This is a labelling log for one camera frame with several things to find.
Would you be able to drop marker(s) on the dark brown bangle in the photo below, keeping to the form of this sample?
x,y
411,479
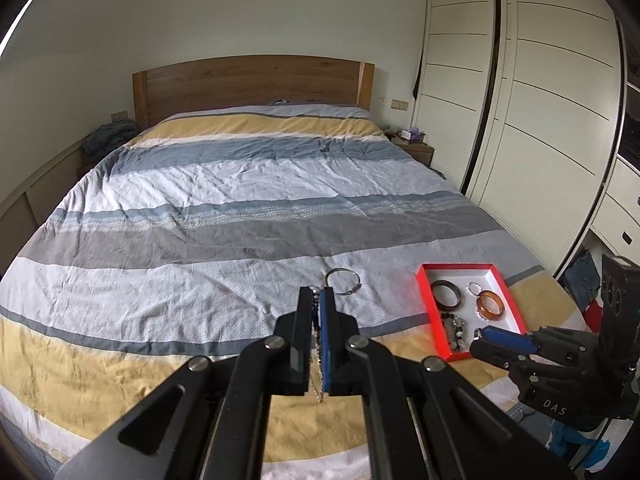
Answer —
x,y
436,297

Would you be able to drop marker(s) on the amber bangle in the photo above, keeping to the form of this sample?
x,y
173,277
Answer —
x,y
482,310

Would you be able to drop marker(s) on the red cardboard box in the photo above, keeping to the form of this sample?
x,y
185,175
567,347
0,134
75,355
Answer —
x,y
427,300

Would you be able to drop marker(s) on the wooden nightstand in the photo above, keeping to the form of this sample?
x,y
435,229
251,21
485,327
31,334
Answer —
x,y
417,151

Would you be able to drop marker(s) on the wooden bed with striped duvet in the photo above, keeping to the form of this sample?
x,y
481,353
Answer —
x,y
200,220

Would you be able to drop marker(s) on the purple tissue box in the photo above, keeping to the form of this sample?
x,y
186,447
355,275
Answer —
x,y
414,135

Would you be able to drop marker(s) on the grey folded blanket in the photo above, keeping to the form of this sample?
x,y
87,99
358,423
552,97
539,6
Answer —
x,y
107,137

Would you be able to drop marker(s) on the white wardrobe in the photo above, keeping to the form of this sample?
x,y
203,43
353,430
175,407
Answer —
x,y
530,110

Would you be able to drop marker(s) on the low side cabinet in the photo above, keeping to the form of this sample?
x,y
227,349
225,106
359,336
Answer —
x,y
40,190

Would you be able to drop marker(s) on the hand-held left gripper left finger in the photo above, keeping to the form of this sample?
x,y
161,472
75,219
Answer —
x,y
305,340

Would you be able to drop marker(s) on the red cloth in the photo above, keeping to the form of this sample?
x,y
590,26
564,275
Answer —
x,y
594,316

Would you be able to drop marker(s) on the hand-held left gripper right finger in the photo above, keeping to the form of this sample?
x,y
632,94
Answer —
x,y
327,340

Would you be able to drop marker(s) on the silver bangle with clasp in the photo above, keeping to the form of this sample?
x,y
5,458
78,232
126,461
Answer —
x,y
331,275

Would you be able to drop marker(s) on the blue denim garment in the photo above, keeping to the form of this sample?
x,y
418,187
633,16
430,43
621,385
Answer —
x,y
582,280

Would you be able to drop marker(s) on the white drawer unit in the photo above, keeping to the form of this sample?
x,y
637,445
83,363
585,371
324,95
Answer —
x,y
620,210

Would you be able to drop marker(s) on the wall switch plate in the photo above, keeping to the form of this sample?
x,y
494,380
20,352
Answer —
x,y
399,105

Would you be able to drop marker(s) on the wall socket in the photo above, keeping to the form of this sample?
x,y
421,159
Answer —
x,y
118,116

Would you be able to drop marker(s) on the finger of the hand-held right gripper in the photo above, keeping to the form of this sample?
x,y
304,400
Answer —
x,y
495,355
507,338

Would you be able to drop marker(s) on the wooden headboard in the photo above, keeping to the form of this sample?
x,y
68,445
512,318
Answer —
x,y
250,85

